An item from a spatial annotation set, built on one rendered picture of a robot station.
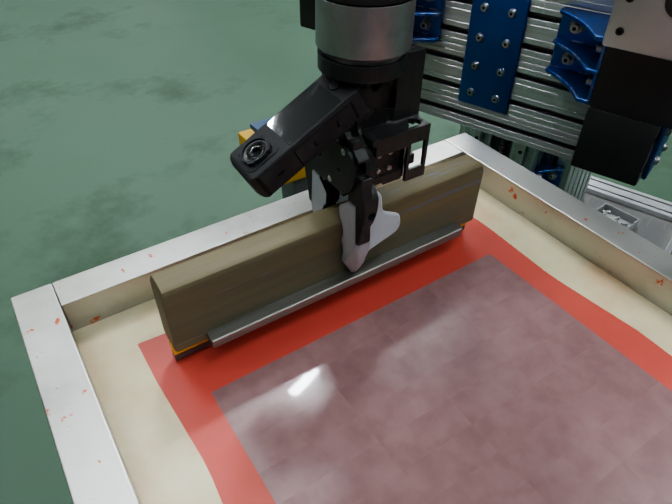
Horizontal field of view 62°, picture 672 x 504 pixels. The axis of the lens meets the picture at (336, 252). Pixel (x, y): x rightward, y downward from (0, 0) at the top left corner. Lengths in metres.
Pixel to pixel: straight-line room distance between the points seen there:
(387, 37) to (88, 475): 0.38
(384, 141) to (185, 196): 2.03
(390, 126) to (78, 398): 0.34
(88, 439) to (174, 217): 1.92
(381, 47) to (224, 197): 2.03
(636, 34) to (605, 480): 0.48
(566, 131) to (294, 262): 0.56
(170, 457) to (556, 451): 0.31
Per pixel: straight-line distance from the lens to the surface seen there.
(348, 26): 0.43
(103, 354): 0.58
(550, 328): 0.60
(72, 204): 2.58
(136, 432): 0.52
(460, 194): 0.62
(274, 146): 0.44
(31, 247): 2.41
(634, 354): 0.61
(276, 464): 0.48
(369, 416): 0.50
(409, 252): 0.59
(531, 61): 0.94
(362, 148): 0.47
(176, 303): 0.48
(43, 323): 0.58
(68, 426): 0.49
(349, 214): 0.50
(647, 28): 0.75
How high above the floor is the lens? 1.37
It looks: 41 degrees down
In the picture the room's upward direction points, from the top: straight up
